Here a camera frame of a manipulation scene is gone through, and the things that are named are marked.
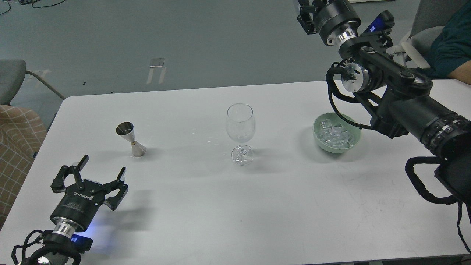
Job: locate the clear wine glass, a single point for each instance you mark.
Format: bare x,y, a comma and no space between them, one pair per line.
241,127

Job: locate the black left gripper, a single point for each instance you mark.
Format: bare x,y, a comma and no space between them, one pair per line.
79,204

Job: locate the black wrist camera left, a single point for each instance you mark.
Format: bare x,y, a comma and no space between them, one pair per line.
81,244

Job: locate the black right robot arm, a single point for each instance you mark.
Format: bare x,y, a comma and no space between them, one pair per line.
368,90

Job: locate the green bowl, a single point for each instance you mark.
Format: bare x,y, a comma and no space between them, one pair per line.
335,119

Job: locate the grey chair left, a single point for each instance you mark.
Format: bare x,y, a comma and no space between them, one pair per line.
12,74

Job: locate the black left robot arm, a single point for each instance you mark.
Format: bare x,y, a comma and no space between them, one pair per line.
54,246

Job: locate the metal floor plate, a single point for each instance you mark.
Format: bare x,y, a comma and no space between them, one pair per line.
157,62

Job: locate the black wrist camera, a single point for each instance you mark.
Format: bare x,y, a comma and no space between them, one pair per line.
385,20
81,244

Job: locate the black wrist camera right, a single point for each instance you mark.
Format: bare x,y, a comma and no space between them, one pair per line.
385,20

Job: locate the beige checked cushion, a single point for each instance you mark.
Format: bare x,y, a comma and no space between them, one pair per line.
22,133

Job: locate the grey office chair right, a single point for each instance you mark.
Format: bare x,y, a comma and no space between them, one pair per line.
429,21

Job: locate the person in teal sweater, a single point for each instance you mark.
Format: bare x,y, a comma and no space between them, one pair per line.
450,53

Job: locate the steel double jigger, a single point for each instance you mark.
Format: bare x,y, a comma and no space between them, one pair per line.
126,131

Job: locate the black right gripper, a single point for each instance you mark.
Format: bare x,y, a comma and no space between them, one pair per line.
335,21

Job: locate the pile of clear ice cubes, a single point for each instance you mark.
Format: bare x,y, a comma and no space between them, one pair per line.
334,135

